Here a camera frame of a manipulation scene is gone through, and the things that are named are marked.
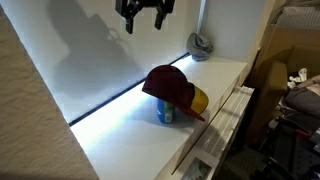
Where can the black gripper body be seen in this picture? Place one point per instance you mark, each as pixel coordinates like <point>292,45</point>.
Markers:
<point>129,7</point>

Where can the blue tennis ball can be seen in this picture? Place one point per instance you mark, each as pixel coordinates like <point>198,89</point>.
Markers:
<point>165,111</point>

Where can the picture label on radiator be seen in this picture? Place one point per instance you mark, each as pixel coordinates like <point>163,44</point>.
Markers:
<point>197,170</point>

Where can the pile of clothes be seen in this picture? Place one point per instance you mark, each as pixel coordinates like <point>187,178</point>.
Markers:
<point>303,94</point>

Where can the red baseball cap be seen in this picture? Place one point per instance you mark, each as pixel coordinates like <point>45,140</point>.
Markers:
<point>170,84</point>

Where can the navy cap with yellow brim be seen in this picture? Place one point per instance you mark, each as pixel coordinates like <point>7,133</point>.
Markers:
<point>200,100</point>

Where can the brown cardboard box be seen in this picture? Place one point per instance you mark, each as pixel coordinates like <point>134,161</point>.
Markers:
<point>283,51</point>

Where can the grey cap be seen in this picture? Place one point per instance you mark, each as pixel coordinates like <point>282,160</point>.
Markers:
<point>199,47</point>

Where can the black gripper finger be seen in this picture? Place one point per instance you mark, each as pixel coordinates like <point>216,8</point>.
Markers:
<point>129,21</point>
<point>159,19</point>

